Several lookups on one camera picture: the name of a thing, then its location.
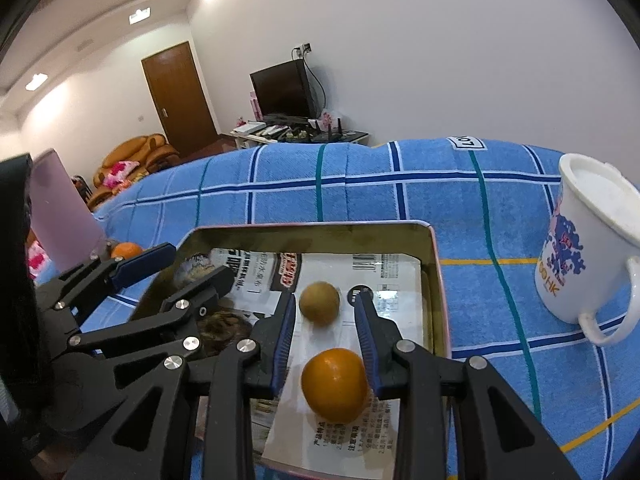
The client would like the large orange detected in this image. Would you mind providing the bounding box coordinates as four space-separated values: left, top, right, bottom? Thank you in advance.
111 242 143 259

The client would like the dried brown fruit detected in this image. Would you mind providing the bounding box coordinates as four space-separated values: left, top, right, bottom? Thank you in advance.
198 310 253 356

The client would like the cut purple yam piece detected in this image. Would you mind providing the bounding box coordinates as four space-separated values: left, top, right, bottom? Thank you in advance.
172 254 215 289

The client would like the small green-brown kiwi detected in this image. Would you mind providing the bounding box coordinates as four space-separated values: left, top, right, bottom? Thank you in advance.
298 282 341 326

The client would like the pink cylindrical container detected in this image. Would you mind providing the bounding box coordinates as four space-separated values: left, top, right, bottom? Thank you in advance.
29 148 106 271

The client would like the pink floral cushion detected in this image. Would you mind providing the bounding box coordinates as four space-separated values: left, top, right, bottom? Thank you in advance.
102 160 139 190

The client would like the pink metal tin box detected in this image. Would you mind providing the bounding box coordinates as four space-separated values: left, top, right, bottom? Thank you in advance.
134 221 450 479

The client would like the orange leather sofa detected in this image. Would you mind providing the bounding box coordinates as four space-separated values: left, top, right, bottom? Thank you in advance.
88 133 180 210

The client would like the printed paper liner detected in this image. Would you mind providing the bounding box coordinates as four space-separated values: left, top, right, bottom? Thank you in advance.
208 248 423 479

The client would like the white tv stand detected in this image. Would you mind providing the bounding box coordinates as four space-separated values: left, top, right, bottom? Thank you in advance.
224 118 370 150

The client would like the brown wooden door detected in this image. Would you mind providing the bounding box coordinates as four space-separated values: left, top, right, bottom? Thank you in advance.
141 41 218 157

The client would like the white mug blue print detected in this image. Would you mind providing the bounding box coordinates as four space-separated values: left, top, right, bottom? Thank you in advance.
535 154 639 347

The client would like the black television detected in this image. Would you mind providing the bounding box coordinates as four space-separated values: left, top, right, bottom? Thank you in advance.
250 58 316 119

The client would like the blue plaid tablecloth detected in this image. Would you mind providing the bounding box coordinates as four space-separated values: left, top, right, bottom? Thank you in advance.
96 139 639 479

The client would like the white love sole label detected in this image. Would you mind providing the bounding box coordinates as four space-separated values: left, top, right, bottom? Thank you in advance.
447 136 487 151

